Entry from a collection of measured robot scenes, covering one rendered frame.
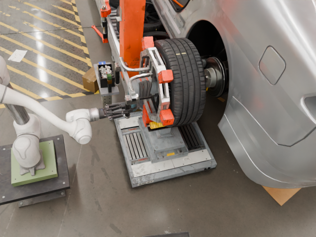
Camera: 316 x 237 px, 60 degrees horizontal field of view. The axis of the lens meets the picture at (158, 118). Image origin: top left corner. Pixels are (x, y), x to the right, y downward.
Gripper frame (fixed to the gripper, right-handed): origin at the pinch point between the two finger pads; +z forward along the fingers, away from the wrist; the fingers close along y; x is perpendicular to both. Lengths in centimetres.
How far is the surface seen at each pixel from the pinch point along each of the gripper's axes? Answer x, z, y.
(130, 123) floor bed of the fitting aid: -75, 15, -43
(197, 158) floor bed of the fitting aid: -75, 67, 13
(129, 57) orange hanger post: -4, 16, -60
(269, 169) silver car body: 14, 66, 73
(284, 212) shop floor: -84, 127, 80
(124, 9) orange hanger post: 41, 12, -60
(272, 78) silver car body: 59, 63, 44
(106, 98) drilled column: -66, -3, -73
